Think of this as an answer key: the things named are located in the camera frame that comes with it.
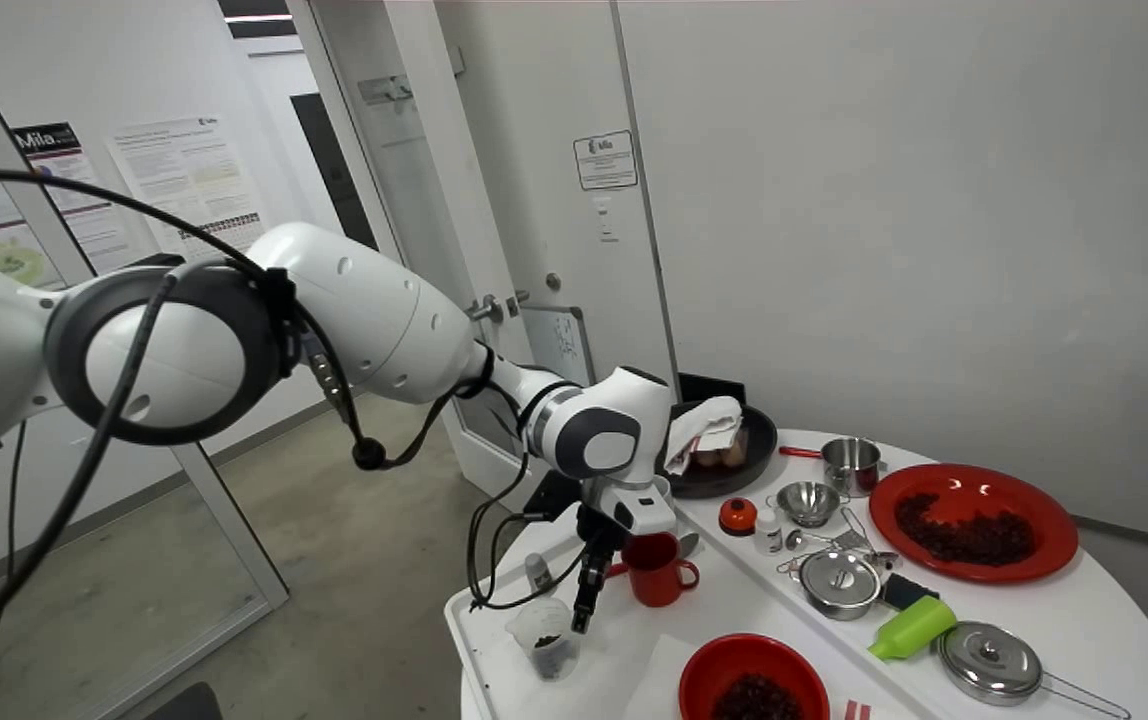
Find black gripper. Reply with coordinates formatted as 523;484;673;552
573;507;627;631

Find steel pot lid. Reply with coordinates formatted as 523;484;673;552
938;622;1134;720

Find black frying pan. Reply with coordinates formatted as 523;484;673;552
673;407;777;499

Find white folded cloth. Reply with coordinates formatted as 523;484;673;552
664;398;743;474

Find red plastic bowl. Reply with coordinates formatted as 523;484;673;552
675;631;828;720

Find small steel bowl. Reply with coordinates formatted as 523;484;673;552
777;481;836;530

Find small steel saucepan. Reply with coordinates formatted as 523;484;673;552
785;437;886;498

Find wall notice sign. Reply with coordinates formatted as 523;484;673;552
573;127;641;191

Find red plastic jug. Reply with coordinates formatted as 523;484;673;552
612;538;700;610

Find small steel shaker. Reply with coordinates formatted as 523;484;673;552
523;555;555;594

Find red plate with beans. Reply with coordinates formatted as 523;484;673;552
869;464;1080;583

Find clear plastic measuring jug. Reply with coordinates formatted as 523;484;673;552
508;599;581;681

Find round white table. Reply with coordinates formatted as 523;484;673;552
457;424;1148;720

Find red chopsticks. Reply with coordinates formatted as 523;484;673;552
842;701;874;720

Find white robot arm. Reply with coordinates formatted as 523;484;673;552
0;225;675;538

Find green plastic bottle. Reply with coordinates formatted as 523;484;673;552
869;576;957;660

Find red jug lid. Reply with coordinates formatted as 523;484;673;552
720;498;756;538

